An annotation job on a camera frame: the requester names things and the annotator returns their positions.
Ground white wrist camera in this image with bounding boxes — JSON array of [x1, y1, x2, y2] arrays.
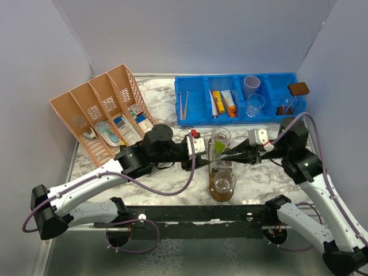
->
[[248, 129, 274, 152], [186, 129, 207, 159]]

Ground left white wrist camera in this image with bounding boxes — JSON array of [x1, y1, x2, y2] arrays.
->
[[186, 129, 207, 159]]

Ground brown wooden tray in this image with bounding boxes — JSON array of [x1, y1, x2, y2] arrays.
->
[[207, 138, 234, 203]]

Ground peach desk organizer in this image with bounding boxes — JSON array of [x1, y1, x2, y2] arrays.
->
[[50, 64, 158, 167]]

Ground black silver stapler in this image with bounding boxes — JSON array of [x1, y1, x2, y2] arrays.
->
[[145, 171, 156, 177]]

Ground white tube orange cap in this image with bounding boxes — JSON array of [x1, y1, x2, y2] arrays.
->
[[221, 90, 236, 112]]

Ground orange toothpaste tube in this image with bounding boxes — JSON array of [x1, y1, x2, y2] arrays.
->
[[221, 97, 236, 118]]

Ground clear front cup on tray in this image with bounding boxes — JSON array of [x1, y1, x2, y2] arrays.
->
[[214, 169, 236, 194]]

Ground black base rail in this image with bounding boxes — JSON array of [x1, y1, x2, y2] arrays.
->
[[94, 205, 279, 240]]

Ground clear jar brown lid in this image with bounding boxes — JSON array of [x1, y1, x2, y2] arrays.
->
[[279, 82, 310, 114]]

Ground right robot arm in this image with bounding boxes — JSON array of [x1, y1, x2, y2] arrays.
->
[[221, 112, 367, 275]]

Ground blue bin with toothpastes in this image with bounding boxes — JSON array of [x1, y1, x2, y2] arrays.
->
[[205, 75, 244, 125]]

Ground blue bin with jar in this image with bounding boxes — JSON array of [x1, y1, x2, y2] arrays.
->
[[265, 72, 298, 122]]

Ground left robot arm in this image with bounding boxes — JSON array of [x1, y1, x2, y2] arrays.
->
[[26, 124, 206, 240]]

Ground blue white box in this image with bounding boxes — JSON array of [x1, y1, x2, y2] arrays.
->
[[113, 116, 133, 136]]

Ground white tube black cap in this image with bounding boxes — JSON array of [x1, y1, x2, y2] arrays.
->
[[213, 160, 231, 170]]

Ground clear cup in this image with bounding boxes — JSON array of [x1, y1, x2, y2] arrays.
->
[[214, 169, 236, 194], [211, 127, 231, 147], [246, 94, 265, 117]]

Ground blue bin with toothbrushes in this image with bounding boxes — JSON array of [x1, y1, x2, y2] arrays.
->
[[174, 75, 209, 127]]

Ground small red white boxes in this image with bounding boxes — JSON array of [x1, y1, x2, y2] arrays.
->
[[128, 103, 154, 136]]

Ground light blue razor package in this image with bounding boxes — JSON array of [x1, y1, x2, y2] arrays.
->
[[95, 121, 122, 147]]

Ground clear textured glass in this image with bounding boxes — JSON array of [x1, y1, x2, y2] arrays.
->
[[209, 144, 236, 173]]

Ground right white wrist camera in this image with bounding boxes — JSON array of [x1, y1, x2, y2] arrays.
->
[[248, 129, 274, 152]]

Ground small white clip tool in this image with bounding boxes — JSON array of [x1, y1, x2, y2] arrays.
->
[[83, 127, 97, 141]]

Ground lime green toothpaste tube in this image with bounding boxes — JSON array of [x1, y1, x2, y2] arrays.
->
[[214, 140, 226, 154]]

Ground yellow toothpaste tube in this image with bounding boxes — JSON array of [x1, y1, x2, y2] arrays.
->
[[212, 90, 225, 114]]

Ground lilac plastic cup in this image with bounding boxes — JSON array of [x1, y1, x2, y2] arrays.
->
[[244, 75, 260, 94]]

